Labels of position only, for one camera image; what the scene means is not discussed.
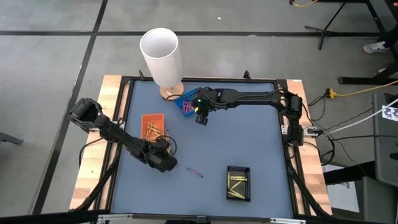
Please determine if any orange plastic basket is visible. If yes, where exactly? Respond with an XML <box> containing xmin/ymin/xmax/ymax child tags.
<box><xmin>141</xmin><ymin>113</ymin><xmax>165</xmax><ymax>142</ymax></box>

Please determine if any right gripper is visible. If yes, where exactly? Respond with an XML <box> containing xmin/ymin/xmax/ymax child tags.
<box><xmin>192</xmin><ymin>87</ymin><xmax>220</xmax><ymax>126</ymax></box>

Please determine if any black left camera cable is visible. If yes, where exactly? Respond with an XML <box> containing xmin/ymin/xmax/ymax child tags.
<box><xmin>160</xmin><ymin>134</ymin><xmax>178</xmax><ymax>157</ymax></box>

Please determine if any person's leg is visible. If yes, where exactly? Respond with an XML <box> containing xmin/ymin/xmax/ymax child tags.
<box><xmin>382</xmin><ymin>26</ymin><xmax>398</xmax><ymax>50</ymax></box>

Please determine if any blue plastic basket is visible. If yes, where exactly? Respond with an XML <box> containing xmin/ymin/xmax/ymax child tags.
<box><xmin>174</xmin><ymin>88</ymin><xmax>200</xmax><ymax>118</ymax></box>

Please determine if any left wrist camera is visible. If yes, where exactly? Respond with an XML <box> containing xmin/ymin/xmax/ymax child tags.
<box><xmin>154</xmin><ymin>138</ymin><xmax>171</xmax><ymax>152</ymax></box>

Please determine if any grey storage box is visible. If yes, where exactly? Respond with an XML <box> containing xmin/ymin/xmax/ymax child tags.
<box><xmin>323</xmin><ymin>175</ymin><xmax>398</xmax><ymax>224</ymax></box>

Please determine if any wooden side board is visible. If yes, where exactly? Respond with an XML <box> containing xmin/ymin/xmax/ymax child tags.
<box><xmin>70</xmin><ymin>75</ymin><xmax>131</xmax><ymax>211</ymax></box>
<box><xmin>284</xmin><ymin>79</ymin><xmax>333</xmax><ymax>215</ymax></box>

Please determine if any white cable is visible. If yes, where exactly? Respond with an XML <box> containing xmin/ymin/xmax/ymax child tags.
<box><xmin>323</xmin><ymin>98</ymin><xmax>398</xmax><ymax>136</ymax></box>

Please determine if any black stand base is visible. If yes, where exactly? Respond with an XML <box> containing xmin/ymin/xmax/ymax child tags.
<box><xmin>338</xmin><ymin>0</ymin><xmax>398</xmax><ymax>85</ymax></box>

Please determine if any black metal table frame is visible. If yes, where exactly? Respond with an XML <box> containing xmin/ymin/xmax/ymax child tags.
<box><xmin>71</xmin><ymin>70</ymin><xmax>332</xmax><ymax>223</ymax></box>

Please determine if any grey cabinet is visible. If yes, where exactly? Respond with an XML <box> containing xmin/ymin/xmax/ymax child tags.
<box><xmin>373</xmin><ymin>93</ymin><xmax>398</xmax><ymax>187</ymax></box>

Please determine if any black right camera cable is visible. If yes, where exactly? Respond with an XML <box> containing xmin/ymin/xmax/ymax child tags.
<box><xmin>166</xmin><ymin>91</ymin><xmax>201</xmax><ymax>102</ymax></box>

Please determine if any aluminium camera rail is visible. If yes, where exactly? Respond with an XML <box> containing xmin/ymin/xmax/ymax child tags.
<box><xmin>98</xmin><ymin>213</ymin><xmax>307</xmax><ymax>224</ymax></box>

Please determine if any black tripod stand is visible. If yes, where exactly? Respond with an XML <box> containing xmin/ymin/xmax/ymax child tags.
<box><xmin>304</xmin><ymin>0</ymin><xmax>388</xmax><ymax>50</ymax></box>

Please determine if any grey metal foot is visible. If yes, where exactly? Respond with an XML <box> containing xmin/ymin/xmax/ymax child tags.
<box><xmin>0</xmin><ymin>132</ymin><xmax>24</xmax><ymax>146</ymax></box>

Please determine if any yellow extension cable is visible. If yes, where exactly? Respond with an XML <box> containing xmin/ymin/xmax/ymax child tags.
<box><xmin>335</xmin><ymin>79</ymin><xmax>398</xmax><ymax>98</ymax></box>

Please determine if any black plastic basket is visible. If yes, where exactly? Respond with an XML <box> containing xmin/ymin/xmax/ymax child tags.
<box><xmin>226</xmin><ymin>166</ymin><xmax>251</xmax><ymax>202</ymax></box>

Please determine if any black camera cable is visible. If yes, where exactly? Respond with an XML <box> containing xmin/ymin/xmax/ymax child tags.
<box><xmin>160</xmin><ymin>134</ymin><xmax>178</xmax><ymax>157</ymax></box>
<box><xmin>166</xmin><ymin>91</ymin><xmax>201</xmax><ymax>102</ymax></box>

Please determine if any white marker paper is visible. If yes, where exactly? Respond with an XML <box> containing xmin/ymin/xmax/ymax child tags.
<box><xmin>381</xmin><ymin>105</ymin><xmax>398</xmax><ymax>122</ymax></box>

